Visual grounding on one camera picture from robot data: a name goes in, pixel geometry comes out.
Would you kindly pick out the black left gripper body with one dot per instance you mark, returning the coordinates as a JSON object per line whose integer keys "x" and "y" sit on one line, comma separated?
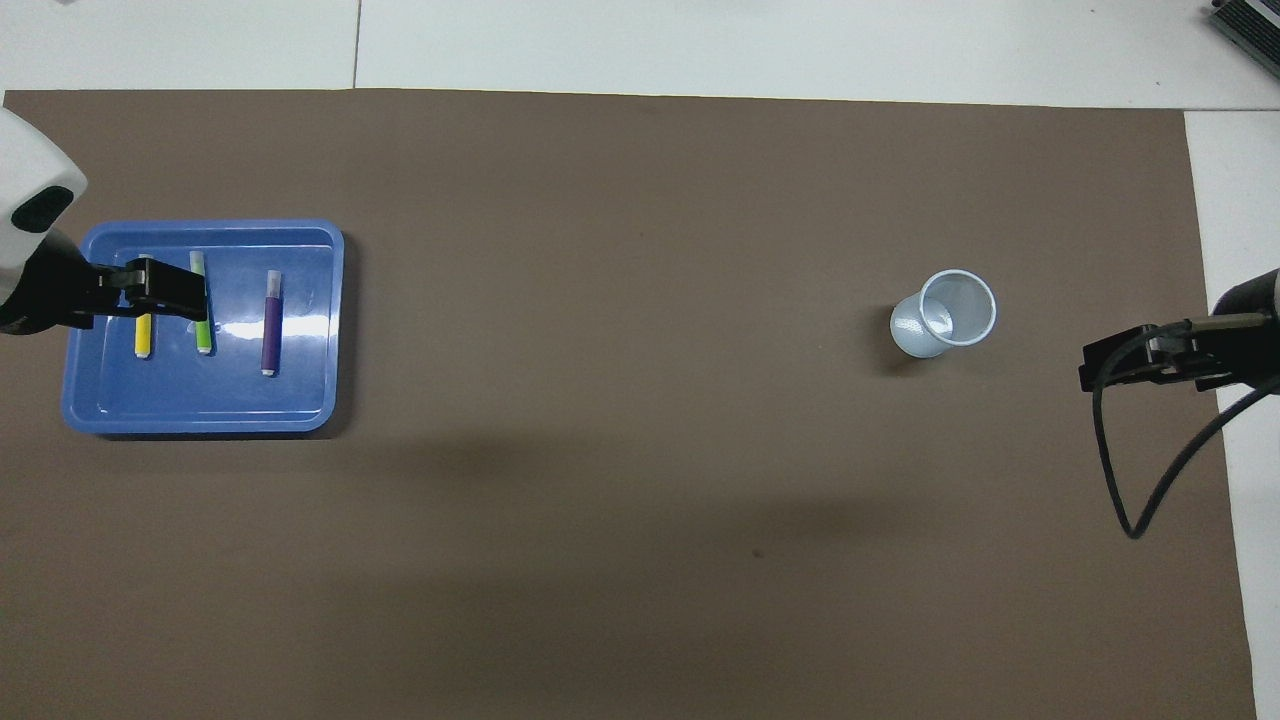
{"x": 60, "y": 285}

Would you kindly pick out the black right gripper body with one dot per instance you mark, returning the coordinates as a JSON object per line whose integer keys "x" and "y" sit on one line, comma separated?
{"x": 1250, "y": 330}

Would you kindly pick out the yellow pen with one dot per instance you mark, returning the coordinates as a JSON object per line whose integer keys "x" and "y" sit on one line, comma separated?
{"x": 143, "y": 335}

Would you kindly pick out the green pen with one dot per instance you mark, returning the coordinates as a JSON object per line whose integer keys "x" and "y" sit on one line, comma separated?
{"x": 203, "y": 338}

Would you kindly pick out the purple pen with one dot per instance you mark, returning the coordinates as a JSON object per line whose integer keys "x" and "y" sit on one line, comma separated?
{"x": 271, "y": 330}

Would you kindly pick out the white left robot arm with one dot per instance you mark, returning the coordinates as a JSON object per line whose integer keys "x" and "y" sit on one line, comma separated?
{"x": 30, "y": 170}

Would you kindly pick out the blue plastic tray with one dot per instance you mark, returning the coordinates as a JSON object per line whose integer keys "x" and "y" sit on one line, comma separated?
{"x": 300, "y": 400}

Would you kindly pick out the clear plastic cup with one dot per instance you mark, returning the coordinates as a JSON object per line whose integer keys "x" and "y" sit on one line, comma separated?
{"x": 925, "y": 335}

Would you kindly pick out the grey ribbed device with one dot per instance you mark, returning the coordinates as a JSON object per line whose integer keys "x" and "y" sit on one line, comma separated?
{"x": 1255, "y": 25}

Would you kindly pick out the brown table mat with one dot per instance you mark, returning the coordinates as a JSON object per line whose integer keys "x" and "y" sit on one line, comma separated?
{"x": 640, "y": 500}

